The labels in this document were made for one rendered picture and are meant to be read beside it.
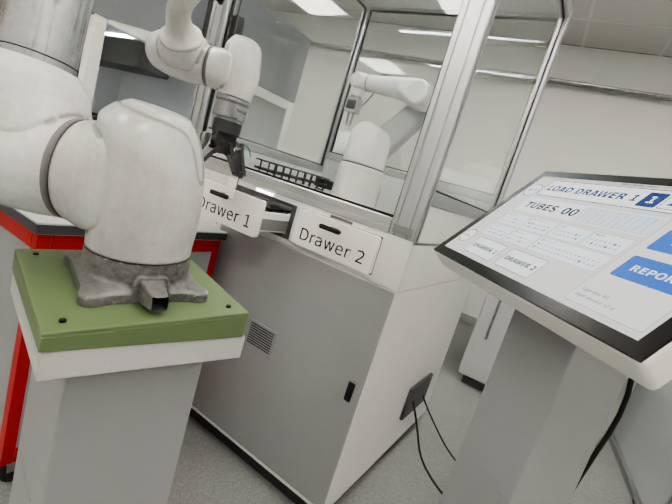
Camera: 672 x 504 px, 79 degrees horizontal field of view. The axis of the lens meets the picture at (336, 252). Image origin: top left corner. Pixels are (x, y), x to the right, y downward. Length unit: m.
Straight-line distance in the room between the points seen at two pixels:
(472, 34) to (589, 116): 3.38
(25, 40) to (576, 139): 4.19
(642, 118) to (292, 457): 3.99
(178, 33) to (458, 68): 0.69
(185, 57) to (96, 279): 0.68
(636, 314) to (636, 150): 3.94
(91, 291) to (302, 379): 0.84
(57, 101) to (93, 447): 0.50
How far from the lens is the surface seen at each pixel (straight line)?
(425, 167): 1.12
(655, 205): 0.77
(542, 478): 0.84
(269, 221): 1.25
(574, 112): 4.51
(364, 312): 1.18
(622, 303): 0.60
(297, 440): 1.43
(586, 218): 0.80
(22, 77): 0.72
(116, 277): 0.66
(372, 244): 1.14
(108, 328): 0.60
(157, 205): 0.62
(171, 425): 0.79
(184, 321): 0.63
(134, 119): 0.63
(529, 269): 0.72
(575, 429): 0.82
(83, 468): 0.78
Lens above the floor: 1.05
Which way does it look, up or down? 10 degrees down
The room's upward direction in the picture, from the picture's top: 17 degrees clockwise
